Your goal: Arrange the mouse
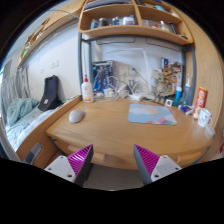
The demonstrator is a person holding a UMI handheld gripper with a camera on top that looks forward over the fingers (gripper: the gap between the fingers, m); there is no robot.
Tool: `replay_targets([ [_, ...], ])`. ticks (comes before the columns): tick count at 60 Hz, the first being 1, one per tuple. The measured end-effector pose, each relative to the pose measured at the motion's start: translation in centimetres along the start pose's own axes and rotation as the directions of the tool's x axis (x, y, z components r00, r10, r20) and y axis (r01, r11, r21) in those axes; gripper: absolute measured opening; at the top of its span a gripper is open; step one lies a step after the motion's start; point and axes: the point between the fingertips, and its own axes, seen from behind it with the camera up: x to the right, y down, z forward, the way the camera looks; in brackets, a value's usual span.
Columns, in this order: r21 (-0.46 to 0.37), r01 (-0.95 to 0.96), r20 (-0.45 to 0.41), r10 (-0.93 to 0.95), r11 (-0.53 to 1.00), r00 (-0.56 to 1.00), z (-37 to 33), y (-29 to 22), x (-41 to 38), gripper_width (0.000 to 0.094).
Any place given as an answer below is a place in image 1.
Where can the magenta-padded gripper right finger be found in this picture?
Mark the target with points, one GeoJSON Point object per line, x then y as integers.
{"type": "Point", "coordinates": [165, 165]}

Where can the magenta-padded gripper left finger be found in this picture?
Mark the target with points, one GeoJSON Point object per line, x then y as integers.
{"type": "Point", "coordinates": [59, 165]}

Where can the light grey computer mouse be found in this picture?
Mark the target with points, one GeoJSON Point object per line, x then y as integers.
{"type": "Point", "coordinates": [76, 116]}

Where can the pastel printed mouse pad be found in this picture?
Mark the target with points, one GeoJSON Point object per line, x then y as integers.
{"type": "Point", "coordinates": [151, 114]}

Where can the bed with checked sheet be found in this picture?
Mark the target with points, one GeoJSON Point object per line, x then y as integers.
{"type": "Point", "coordinates": [23, 128]}

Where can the clear plastic cup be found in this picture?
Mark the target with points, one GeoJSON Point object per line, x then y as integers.
{"type": "Point", "coordinates": [209, 131]}

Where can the blue tissue pack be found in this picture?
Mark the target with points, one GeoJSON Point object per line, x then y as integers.
{"type": "Point", "coordinates": [186, 108]}

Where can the white mug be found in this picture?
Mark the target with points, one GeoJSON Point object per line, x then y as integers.
{"type": "Point", "coordinates": [203, 117]}

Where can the small white cube clock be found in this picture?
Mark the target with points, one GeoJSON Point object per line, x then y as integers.
{"type": "Point", "coordinates": [168, 102]}

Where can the teal blanket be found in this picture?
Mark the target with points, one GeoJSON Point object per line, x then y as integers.
{"type": "Point", "coordinates": [20, 110]}

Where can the blue white-capped tube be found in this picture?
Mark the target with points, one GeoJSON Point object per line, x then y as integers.
{"type": "Point", "coordinates": [177, 96]}

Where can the black bag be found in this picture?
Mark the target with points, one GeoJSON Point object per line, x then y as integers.
{"type": "Point", "coordinates": [50, 93]}

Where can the red chips can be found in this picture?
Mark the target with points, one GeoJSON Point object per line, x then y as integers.
{"type": "Point", "coordinates": [200, 101]}

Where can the white power strip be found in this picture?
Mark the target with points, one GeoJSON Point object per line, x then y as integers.
{"type": "Point", "coordinates": [136, 97]}

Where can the blue spray bottle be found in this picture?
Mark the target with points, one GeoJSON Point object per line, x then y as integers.
{"type": "Point", "coordinates": [186, 91]}

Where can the tan robot model figure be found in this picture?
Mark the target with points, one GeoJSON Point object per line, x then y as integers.
{"type": "Point", "coordinates": [160, 87]}

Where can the white red-pump lotion bottle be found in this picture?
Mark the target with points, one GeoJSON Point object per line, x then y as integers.
{"type": "Point", "coordinates": [87, 90]}

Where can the white power adapter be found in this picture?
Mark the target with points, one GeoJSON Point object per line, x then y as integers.
{"type": "Point", "coordinates": [108, 92]}

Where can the colourful model kit box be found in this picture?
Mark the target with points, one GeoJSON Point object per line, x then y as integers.
{"type": "Point", "coordinates": [174, 75]}

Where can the blue robot model kit box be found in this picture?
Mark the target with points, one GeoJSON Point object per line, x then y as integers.
{"type": "Point", "coordinates": [101, 75]}

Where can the white desk lamp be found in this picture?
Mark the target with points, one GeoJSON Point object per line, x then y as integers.
{"type": "Point", "coordinates": [145, 63]}

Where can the wooden shelf unit with items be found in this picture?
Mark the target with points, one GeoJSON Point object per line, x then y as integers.
{"type": "Point", "coordinates": [133, 30]}

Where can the wooden wall shelf with items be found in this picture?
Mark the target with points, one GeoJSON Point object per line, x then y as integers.
{"type": "Point", "coordinates": [50, 26]}

